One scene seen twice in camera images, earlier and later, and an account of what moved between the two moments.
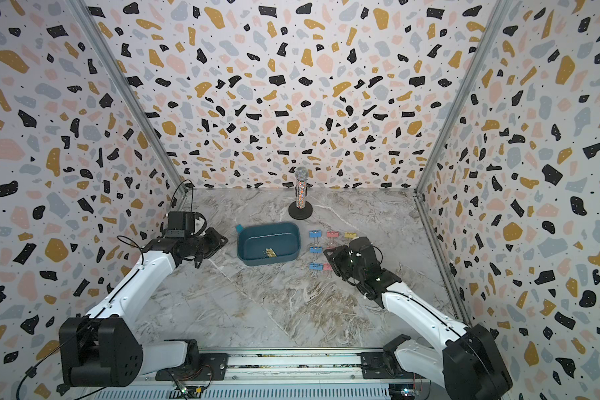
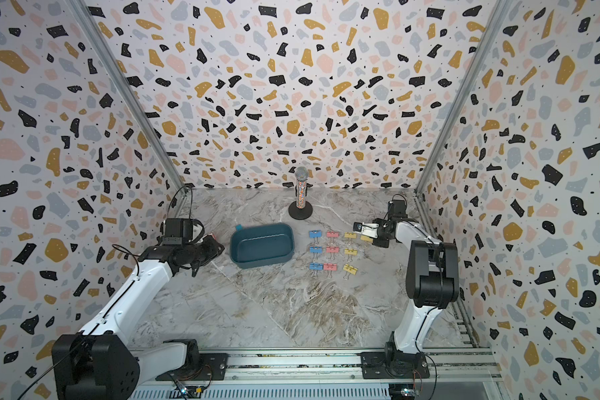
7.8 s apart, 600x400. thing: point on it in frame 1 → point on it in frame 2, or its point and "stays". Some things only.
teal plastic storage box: [283, 237] stays
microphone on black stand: [302, 208] stays
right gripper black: [335, 257] → [379, 242]
